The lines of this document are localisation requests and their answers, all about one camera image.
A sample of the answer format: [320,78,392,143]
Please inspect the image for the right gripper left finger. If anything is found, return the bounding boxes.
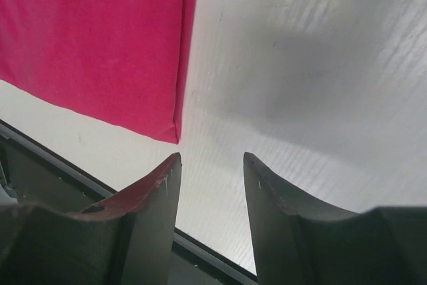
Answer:
[1,153,181,284]

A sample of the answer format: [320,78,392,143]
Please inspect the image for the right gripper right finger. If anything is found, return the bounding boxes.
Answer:
[244,153,426,284]

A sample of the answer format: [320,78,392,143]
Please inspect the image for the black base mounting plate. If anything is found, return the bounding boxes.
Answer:
[1,123,257,284]

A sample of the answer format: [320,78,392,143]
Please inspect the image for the magenta t shirt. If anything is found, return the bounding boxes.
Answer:
[1,0,195,144]

